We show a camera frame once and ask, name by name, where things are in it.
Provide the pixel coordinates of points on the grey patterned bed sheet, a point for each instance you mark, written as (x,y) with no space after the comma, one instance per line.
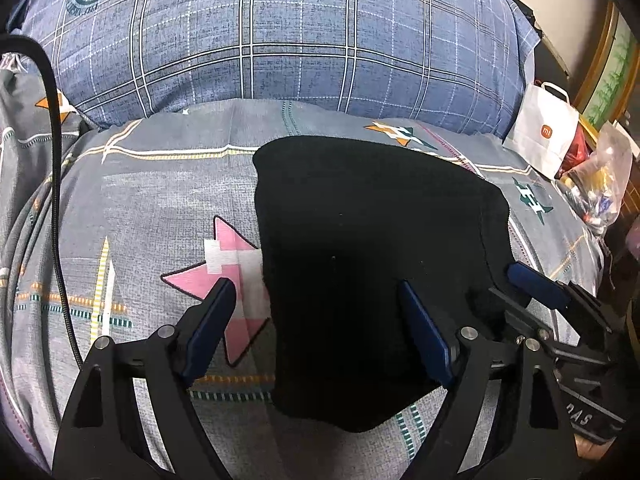
(165,200)

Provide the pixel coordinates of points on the grey patterned quilt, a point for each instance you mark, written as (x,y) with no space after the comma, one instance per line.
(25,170)

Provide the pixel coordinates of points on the blue plaid pillow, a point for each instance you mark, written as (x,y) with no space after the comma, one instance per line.
(280,35)

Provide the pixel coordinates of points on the white paper bag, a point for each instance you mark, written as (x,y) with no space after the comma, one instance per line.
(542,132)

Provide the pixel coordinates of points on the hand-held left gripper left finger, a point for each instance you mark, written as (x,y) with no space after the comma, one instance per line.
(210,332)

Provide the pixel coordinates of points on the black pants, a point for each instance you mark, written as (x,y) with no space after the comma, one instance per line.
(370,280)

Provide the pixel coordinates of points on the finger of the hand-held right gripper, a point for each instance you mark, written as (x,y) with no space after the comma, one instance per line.
(510,307)
(539,286)

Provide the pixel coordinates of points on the gold framed picture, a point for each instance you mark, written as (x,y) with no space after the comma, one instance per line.
(612,70)

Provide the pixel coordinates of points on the red plastic bag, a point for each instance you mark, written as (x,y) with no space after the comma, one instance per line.
(577,147)

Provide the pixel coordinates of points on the clear plastic bag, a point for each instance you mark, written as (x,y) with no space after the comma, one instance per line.
(602,175)

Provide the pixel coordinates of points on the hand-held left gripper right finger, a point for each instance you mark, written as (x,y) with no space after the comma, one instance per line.
(425,335)

